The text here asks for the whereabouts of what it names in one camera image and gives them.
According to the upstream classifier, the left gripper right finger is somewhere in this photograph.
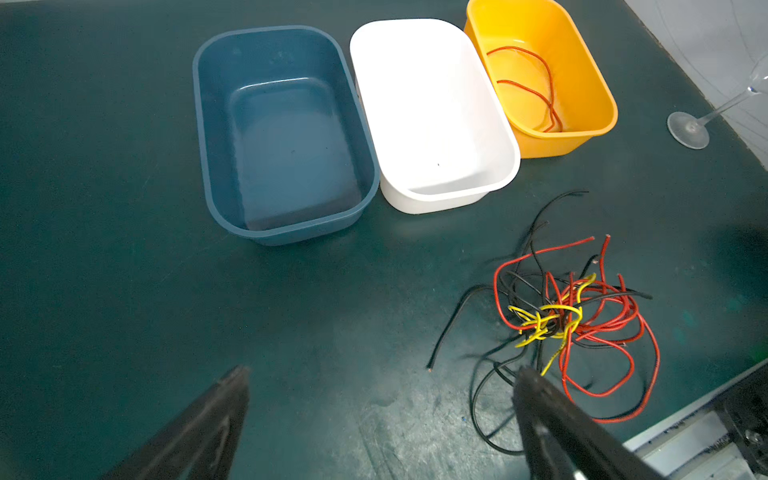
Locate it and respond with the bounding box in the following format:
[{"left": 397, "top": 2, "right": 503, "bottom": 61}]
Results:
[{"left": 513, "top": 367, "right": 660, "bottom": 479}]

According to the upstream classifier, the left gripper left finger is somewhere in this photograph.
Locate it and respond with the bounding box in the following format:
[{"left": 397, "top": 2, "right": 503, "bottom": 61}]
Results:
[{"left": 102, "top": 365, "right": 250, "bottom": 479}]

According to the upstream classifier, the cable bundle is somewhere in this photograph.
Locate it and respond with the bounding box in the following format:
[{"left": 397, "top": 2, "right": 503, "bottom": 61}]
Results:
[{"left": 425, "top": 190, "right": 662, "bottom": 456}]

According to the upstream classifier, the red cable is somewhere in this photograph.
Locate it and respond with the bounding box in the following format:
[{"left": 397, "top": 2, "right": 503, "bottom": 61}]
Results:
[{"left": 484, "top": 45, "right": 564, "bottom": 134}]

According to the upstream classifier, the blue plastic bin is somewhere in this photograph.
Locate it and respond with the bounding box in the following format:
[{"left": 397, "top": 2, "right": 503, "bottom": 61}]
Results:
[{"left": 192, "top": 25, "right": 380, "bottom": 246}]

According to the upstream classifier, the white plastic bin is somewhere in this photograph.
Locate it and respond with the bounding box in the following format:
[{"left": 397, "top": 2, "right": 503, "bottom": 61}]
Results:
[{"left": 350, "top": 18, "right": 521, "bottom": 215}]

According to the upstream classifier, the clear wine glass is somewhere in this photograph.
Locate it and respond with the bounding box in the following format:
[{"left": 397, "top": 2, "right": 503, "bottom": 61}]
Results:
[{"left": 666, "top": 55, "right": 767, "bottom": 150}]

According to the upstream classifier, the yellow plastic bin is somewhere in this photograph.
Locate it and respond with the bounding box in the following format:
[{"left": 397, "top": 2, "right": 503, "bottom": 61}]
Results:
[{"left": 464, "top": 0, "right": 618, "bottom": 159}]

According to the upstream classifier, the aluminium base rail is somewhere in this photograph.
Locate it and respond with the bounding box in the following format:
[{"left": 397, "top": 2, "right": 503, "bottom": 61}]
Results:
[{"left": 624, "top": 361, "right": 767, "bottom": 479}]

